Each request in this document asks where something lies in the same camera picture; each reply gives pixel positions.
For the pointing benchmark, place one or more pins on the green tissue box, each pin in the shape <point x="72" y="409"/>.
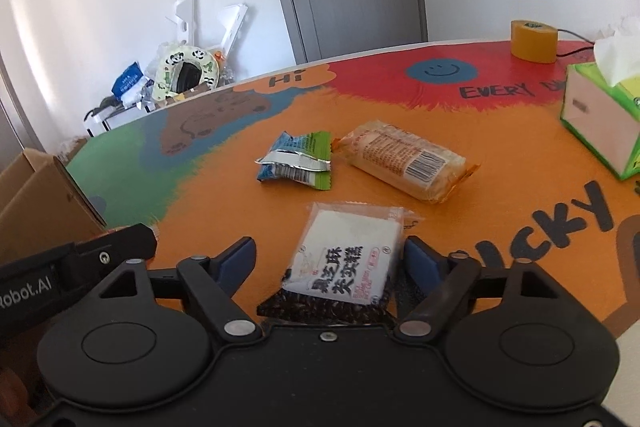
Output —
<point x="595" y="117"/>

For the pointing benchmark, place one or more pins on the brown cardboard box with scraps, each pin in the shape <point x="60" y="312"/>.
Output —
<point x="192" y="94"/>

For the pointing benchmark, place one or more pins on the dark grey door frame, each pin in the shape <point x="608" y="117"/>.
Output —
<point x="10" y="132"/>

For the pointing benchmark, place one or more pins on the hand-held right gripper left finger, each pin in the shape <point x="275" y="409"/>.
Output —
<point x="241" y="257"/>

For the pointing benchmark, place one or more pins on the white black sesame snack packet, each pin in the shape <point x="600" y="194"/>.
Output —
<point x="345" y="247"/>

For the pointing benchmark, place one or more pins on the orange rice cracker packet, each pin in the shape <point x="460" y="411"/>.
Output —
<point x="400" y="157"/>

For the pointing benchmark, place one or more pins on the person's left hand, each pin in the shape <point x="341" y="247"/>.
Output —
<point x="11" y="394"/>

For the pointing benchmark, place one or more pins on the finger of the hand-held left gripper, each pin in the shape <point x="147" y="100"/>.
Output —
<point x="125" y="242"/>

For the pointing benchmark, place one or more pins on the yellow tape roll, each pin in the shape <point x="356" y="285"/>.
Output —
<point x="532" y="43"/>

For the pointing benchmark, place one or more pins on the black metal rack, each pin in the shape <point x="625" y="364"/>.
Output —
<point x="97" y="119"/>

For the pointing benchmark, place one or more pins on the short white board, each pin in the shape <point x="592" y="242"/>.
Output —
<point x="232" y="24"/>

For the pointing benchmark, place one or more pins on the blue plastic bag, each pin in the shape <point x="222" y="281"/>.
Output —
<point x="127" y="82"/>

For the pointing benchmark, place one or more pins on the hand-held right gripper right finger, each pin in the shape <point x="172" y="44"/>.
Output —
<point x="424" y="257"/>

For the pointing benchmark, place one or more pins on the blue green silver snack packet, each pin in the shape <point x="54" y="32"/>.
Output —
<point x="295" y="157"/>

